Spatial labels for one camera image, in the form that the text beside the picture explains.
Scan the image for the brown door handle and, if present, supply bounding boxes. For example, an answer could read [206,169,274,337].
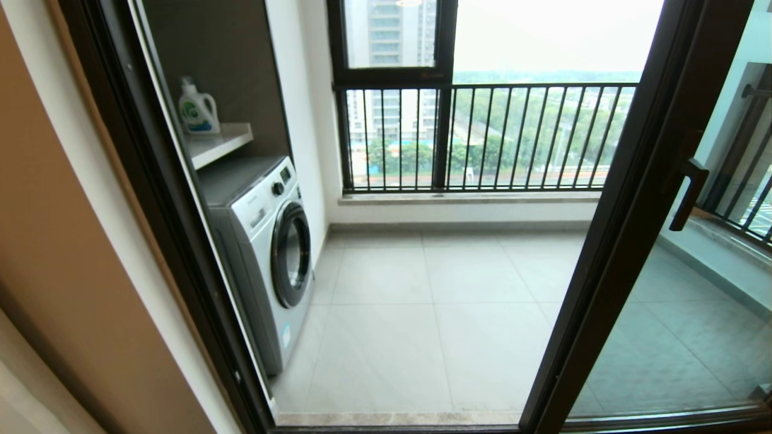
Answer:
[668,158,710,232]

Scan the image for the white front-load washing machine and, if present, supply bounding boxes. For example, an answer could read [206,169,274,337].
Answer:
[194,156,315,377]

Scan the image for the black balcony railing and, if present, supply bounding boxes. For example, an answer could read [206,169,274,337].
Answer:
[335,83,639,193]
[697,63,772,248]

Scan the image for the dark brown glass sliding door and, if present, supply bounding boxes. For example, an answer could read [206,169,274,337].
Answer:
[520,0,772,434]

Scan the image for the white detergent bottle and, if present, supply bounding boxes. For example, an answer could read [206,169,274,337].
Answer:
[177,77,221,135]

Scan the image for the white curtain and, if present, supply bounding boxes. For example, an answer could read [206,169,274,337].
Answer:
[0,313,104,434]

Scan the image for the dark brown cabinet niche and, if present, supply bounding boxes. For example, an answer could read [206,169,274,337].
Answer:
[130,0,291,181]

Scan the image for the grey stone window sill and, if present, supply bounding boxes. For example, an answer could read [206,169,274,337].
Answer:
[338,190,603,206]
[682,208,772,275]

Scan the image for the white shelf board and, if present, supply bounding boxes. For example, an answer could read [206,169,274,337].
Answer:
[184,123,254,171]

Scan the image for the dark balcony window frame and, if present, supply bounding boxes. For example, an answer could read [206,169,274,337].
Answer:
[326,0,459,193]

